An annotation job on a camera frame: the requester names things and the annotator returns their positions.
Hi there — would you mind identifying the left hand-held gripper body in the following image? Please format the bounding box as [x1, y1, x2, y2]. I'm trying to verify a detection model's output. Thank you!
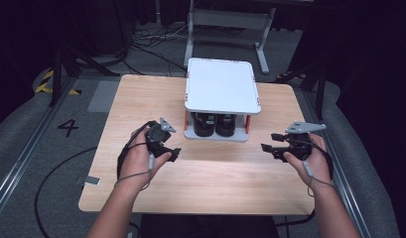
[146, 117, 178, 159]

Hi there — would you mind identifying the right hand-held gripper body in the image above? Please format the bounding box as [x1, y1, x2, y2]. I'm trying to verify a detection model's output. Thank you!
[283, 121, 328, 163]

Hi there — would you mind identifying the black shoe with blue accents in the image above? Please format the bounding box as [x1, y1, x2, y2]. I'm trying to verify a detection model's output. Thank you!
[190, 112, 216, 138]

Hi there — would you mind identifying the black shoe with green accents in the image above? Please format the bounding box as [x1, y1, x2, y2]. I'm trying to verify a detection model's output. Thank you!
[215, 113, 238, 138]

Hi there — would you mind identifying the white shoe rack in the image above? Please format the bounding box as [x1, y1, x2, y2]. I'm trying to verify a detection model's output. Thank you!
[184, 58, 262, 143]

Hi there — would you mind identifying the person's right hand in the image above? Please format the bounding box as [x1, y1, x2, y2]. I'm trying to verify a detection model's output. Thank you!
[283, 133, 334, 191]

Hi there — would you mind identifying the person's left hand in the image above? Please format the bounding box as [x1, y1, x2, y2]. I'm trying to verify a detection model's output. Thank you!
[119, 127, 174, 190]

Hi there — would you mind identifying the black tripod stand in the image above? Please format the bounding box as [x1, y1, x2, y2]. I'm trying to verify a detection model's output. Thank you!
[49, 45, 120, 107]
[275, 61, 328, 121]

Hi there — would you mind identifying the small grey floor tag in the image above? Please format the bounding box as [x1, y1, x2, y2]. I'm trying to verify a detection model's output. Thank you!
[75, 176, 101, 186]

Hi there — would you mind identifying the person's dark clothing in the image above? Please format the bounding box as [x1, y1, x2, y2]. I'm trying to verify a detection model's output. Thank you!
[140, 213, 275, 238]

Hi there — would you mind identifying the yellow and black hazard tape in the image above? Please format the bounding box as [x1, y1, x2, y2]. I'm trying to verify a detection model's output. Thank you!
[34, 69, 82, 96]

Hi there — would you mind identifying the grey metal stand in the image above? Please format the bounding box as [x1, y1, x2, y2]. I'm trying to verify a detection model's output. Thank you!
[184, 0, 278, 75]

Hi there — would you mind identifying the grey cable of left gripper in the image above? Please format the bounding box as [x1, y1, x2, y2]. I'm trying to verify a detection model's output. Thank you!
[113, 153, 156, 191]

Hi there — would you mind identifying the grey cable of gripper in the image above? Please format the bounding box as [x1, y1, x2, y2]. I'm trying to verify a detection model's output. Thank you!
[302, 160, 337, 199]
[113, 153, 156, 191]

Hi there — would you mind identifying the grey cable of right gripper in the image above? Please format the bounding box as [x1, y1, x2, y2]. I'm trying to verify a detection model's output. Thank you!
[302, 160, 337, 199]

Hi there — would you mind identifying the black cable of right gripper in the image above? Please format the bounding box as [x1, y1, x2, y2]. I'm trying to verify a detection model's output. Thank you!
[288, 138, 335, 181]

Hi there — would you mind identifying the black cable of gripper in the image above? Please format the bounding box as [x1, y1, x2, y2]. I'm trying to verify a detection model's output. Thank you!
[116, 120, 158, 181]
[288, 138, 335, 181]

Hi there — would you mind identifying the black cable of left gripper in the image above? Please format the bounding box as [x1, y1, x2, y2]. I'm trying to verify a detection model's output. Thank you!
[116, 120, 158, 181]

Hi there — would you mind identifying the metal floor rail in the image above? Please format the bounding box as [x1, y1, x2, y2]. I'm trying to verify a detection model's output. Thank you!
[0, 77, 77, 217]
[301, 88, 372, 238]

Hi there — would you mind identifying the black cable under table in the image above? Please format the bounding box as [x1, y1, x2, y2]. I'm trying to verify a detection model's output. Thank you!
[275, 209, 317, 238]

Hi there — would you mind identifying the bundle of floor cables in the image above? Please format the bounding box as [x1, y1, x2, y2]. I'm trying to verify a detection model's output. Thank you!
[124, 24, 189, 76]

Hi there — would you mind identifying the long black floor cable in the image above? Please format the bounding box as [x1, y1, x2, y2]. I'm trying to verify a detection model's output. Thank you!
[34, 147, 98, 238]

